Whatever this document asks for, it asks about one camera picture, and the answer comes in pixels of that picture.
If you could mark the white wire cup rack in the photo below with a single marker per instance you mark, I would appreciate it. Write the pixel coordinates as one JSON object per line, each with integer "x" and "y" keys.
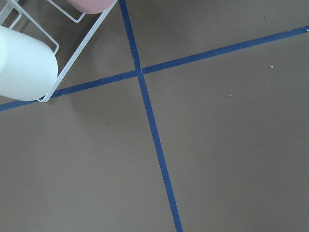
{"x": 14, "y": 5}

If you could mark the pink cup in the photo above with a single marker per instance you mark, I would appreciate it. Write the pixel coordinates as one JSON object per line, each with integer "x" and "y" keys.
{"x": 91, "y": 6}

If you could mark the white cup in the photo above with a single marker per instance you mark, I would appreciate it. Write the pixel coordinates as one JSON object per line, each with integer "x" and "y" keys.
{"x": 28, "y": 67}

